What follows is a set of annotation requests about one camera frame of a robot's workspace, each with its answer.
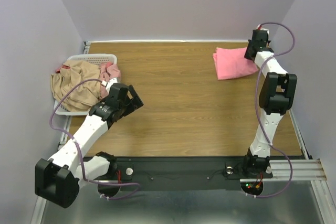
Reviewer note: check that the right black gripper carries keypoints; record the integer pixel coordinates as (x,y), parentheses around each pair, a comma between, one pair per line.
(252,53)

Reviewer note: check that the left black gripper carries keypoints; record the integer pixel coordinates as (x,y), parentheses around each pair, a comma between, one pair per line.
(134,103)

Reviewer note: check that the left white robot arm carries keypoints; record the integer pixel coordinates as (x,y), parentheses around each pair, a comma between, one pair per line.
(60,178)

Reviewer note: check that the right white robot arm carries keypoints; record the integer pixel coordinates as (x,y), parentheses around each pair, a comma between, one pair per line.
(272,102)

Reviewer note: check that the dusty pink t shirt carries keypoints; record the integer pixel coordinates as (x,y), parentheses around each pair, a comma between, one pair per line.
(109,71)

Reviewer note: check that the white plastic laundry basket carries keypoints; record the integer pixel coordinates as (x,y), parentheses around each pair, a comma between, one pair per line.
(96,59)

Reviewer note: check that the beige t shirt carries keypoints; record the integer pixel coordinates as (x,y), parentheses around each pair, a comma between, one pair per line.
(79,79)

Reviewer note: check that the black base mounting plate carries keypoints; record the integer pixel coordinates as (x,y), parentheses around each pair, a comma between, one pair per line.
(186,173)

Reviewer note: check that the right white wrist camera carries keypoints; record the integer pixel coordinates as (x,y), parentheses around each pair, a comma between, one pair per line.
(262,27)

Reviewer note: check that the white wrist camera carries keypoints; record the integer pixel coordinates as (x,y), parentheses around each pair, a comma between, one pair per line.
(110,81)
(262,27)

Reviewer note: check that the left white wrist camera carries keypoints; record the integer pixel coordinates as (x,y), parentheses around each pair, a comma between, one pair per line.
(110,81)

